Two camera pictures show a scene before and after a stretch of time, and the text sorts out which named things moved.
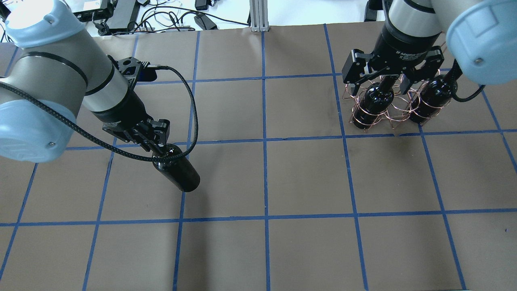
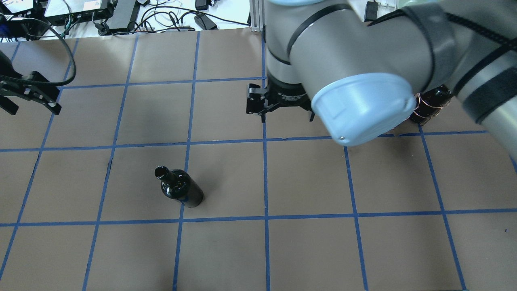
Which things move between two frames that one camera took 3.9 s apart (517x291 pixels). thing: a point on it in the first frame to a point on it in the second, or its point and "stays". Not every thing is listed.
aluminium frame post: (258, 9) stays
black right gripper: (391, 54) to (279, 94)
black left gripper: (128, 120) to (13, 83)
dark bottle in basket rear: (436, 95) stays
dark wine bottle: (179, 170) to (177, 184)
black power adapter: (202, 20) stays
